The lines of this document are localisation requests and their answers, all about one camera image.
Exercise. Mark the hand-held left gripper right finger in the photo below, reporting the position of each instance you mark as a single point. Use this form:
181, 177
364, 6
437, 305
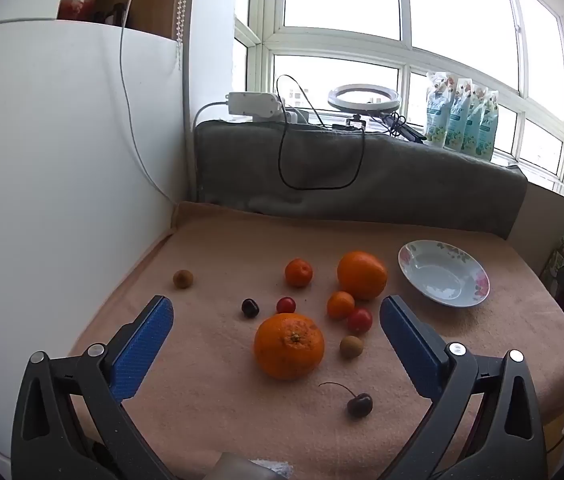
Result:
411, 350

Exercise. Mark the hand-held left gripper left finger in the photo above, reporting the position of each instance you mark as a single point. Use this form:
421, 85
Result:
142, 350

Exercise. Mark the red cherry tomato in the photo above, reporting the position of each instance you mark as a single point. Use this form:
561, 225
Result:
359, 320
286, 305

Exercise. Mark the brown longan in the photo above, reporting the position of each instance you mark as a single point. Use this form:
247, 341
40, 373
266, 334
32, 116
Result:
183, 279
351, 347

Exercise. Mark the dark cherry with stem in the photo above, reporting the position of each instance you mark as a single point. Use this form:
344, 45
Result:
360, 405

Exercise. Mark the floral white plate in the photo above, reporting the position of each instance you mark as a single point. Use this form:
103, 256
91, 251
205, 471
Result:
441, 275

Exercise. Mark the small tangerine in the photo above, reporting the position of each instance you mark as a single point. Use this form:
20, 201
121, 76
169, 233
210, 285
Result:
298, 273
340, 305

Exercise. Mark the large smooth orange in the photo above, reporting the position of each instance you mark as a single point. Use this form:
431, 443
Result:
361, 275

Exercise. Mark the large spotted orange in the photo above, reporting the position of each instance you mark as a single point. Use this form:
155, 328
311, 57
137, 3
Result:
289, 347

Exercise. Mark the grey blanket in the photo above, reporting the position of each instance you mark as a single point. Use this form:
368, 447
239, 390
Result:
411, 185

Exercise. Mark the green printed box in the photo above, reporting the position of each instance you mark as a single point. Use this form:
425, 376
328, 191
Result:
561, 260

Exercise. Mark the white charger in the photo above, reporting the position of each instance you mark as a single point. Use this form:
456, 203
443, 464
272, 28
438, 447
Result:
296, 116

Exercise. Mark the white power strip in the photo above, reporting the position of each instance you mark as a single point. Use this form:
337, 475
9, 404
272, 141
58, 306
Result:
254, 104

